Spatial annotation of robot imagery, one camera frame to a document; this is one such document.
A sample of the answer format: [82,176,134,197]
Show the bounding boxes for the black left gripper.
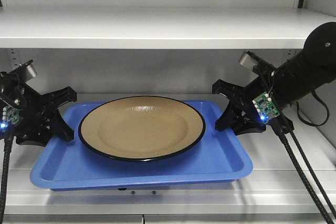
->
[1,71,77,147]

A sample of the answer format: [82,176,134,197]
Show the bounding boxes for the cabinet shelf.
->
[1,7,335,49]
[0,93,336,216]

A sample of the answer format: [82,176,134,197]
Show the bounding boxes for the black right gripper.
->
[212,77,271,135]

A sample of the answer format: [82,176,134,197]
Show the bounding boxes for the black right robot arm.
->
[212,22,335,135]

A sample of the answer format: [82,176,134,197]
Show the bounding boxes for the upper cabinet shelf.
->
[1,7,335,49]

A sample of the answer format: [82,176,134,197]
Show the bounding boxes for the braided black cable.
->
[0,120,15,224]
[253,65,336,224]

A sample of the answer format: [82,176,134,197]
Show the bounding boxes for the green right circuit board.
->
[252,92,280,123]

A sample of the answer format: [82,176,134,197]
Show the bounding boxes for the beige plate with black rim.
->
[78,96,206,161]

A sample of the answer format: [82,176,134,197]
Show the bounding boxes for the right braided black cable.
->
[253,65,336,224]

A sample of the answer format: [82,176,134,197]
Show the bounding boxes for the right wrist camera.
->
[239,51,275,71]

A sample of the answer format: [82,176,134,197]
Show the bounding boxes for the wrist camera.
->
[239,51,275,71]
[11,60,37,82]

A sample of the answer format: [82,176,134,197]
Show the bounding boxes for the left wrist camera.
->
[11,60,37,82]

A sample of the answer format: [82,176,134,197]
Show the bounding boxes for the left braided black cable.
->
[0,120,15,224]

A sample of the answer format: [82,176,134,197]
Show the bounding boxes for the blue plastic tray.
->
[30,100,253,191]

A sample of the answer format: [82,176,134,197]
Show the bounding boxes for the lower cabinet shelf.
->
[0,93,336,216]

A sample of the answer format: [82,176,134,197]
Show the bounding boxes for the green circuit board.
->
[1,106,20,127]
[252,92,280,123]

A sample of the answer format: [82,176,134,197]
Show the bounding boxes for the green left circuit board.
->
[1,106,20,127]

